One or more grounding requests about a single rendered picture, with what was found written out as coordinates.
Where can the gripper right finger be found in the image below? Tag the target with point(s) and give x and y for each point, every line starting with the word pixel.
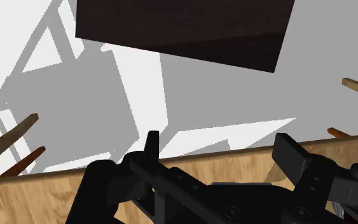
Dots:
pixel 316 173

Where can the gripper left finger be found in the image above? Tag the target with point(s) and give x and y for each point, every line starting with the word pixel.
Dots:
pixel 104 189

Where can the red-brown wooden bar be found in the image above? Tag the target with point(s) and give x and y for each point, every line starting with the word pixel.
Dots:
pixel 23 163
pixel 338 133

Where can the light wooden table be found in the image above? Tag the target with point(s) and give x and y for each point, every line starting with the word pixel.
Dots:
pixel 26 201

